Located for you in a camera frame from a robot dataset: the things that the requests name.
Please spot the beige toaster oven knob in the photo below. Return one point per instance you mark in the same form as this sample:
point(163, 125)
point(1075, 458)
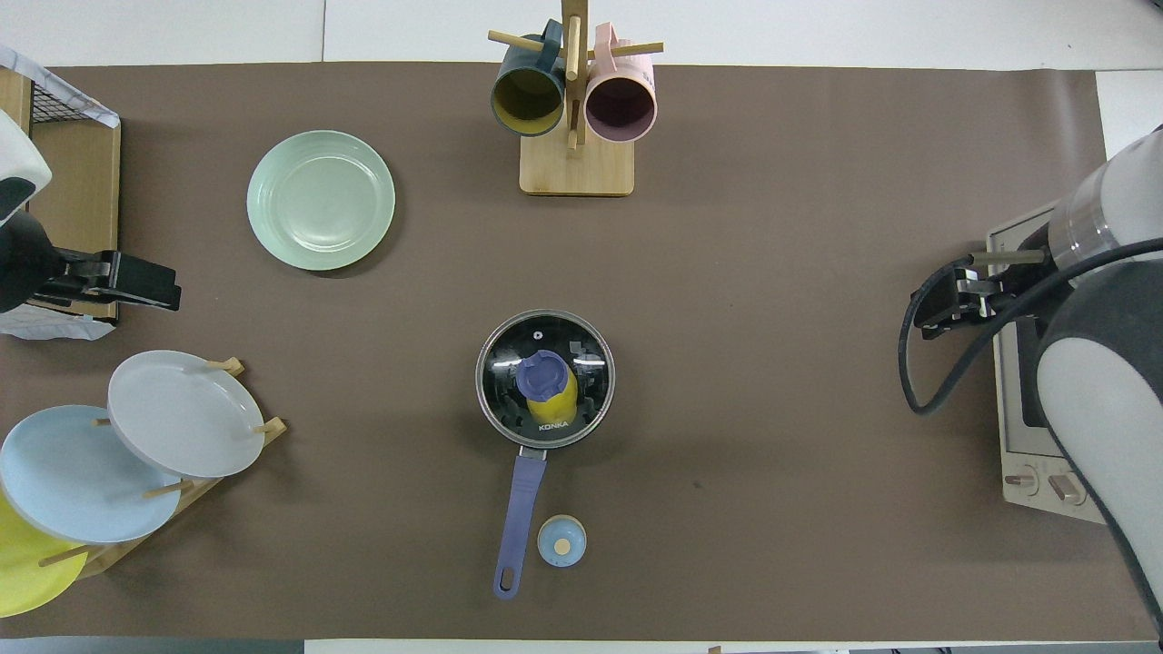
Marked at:
point(1063, 488)
point(1022, 480)

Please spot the yellow potato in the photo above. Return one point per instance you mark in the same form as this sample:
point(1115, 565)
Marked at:
point(566, 400)

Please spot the wooden mug tree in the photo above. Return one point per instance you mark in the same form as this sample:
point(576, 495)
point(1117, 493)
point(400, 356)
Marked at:
point(575, 168)

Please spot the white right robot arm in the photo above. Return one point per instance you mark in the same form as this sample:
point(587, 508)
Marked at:
point(1108, 381)

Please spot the light blue plate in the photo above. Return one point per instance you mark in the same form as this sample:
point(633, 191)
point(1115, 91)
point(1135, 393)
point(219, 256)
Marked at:
point(73, 477)

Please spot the pink mug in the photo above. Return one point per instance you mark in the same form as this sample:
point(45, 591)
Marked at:
point(621, 107)

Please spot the dark teal mug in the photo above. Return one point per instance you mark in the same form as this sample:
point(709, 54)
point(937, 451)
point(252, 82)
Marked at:
point(527, 100)

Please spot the wooden plate rack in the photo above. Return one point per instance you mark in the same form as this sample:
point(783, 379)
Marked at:
point(109, 556)

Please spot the glass lid with blue knob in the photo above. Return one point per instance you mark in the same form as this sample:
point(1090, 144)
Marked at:
point(509, 363)

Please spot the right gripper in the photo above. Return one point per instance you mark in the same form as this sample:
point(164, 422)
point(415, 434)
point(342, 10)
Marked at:
point(986, 291)

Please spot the beige toaster oven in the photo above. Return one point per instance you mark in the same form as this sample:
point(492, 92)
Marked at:
point(1022, 445)

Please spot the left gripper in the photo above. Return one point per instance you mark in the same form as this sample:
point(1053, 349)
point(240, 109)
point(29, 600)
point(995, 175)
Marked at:
point(82, 280)

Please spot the wooden box with mesh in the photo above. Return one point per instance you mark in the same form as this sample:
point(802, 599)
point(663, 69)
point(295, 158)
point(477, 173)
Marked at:
point(54, 327)

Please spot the pale green plate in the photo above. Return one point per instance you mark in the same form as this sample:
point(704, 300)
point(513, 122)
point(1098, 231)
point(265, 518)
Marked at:
point(321, 200)

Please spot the grey plate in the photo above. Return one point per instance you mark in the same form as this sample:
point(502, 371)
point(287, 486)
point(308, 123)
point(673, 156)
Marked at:
point(182, 413)

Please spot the brown table mat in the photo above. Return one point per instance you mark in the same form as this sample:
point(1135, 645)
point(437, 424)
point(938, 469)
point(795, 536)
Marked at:
point(772, 500)

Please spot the yellow plate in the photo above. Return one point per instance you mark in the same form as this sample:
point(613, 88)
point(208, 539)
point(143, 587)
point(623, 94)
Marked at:
point(23, 572)

